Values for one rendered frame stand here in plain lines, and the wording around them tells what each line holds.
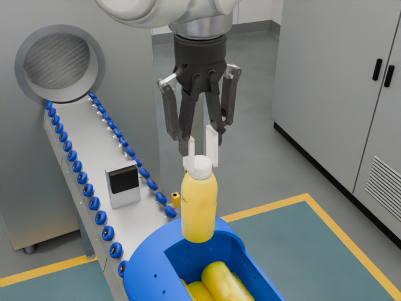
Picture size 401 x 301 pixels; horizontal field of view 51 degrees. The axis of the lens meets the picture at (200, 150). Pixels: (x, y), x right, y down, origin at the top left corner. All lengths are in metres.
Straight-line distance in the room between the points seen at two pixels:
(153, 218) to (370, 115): 1.60
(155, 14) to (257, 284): 0.76
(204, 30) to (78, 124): 1.40
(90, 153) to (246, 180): 1.56
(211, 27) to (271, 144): 2.90
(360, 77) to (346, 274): 1.11
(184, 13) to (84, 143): 1.41
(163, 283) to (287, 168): 2.42
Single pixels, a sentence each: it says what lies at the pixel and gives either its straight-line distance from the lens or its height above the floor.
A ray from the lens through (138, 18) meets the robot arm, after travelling 0.37.
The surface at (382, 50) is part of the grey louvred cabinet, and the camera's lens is 2.47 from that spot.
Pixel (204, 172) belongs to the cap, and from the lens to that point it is 0.70.
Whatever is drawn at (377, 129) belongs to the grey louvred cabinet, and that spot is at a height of 0.62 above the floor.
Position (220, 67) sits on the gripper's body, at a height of 1.62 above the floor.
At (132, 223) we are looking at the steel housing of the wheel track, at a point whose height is 0.93.
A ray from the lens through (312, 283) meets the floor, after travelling 2.44.
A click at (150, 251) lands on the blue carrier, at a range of 0.89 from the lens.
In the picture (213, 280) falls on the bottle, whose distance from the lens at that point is 0.95.
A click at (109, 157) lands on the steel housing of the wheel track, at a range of 1.66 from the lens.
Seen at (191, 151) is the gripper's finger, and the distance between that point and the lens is 0.67.
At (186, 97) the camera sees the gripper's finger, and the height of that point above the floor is 1.58.
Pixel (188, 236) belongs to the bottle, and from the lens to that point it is 0.81.
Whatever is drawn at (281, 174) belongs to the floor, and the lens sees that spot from 3.11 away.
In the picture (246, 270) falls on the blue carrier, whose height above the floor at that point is 1.07.
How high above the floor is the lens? 1.87
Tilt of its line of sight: 34 degrees down
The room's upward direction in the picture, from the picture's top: straight up
